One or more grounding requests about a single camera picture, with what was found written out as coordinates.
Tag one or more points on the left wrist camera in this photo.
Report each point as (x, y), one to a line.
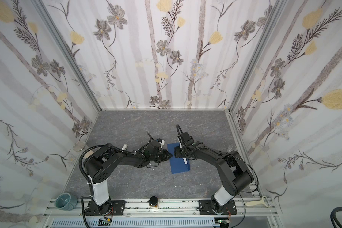
(161, 142)

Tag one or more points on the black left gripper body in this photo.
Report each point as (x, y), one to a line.
(162, 155)

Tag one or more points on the white perforated cable duct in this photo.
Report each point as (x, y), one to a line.
(135, 223)

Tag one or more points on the cream plastic peeler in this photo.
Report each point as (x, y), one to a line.
(263, 202)

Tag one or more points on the black cylinder on rail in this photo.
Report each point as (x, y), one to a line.
(154, 202)

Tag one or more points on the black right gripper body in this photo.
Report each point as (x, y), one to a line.
(181, 152)

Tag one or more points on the aluminium mounting rail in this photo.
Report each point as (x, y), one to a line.
(140, 208)

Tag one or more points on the clear glass cup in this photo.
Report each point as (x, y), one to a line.
(231, 148)

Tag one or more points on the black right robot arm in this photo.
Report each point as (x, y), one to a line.
(233, 172)

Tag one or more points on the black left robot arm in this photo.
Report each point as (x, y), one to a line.
(97, 164)

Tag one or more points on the dark blue envelope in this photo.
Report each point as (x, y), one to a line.
(177, 164)

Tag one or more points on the teal cup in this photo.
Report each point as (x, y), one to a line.
(66, 202)

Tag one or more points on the glass jar with cork lid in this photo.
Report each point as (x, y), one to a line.
(79, 146)

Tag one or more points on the white glue stick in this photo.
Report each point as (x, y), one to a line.
(124, 148)

